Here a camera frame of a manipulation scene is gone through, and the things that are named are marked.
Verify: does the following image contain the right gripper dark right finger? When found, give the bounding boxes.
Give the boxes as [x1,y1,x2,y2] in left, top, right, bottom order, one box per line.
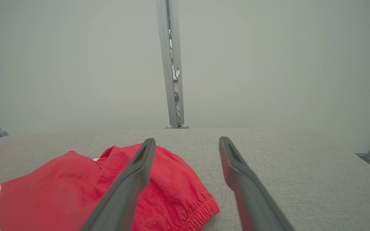
[219,136,295,231]

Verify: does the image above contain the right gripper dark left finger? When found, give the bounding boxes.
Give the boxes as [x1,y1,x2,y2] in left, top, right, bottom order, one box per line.
[81,138,156,231]

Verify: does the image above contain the red shorts with white stripe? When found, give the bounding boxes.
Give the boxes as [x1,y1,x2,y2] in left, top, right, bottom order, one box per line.
[0,143,221,231]

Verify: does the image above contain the black cable inside post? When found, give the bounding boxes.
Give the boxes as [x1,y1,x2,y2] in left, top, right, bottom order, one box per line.
[169,29,181,125]

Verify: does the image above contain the grey metal post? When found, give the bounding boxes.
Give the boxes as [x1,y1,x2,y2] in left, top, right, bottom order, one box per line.
[155,0,185,129]

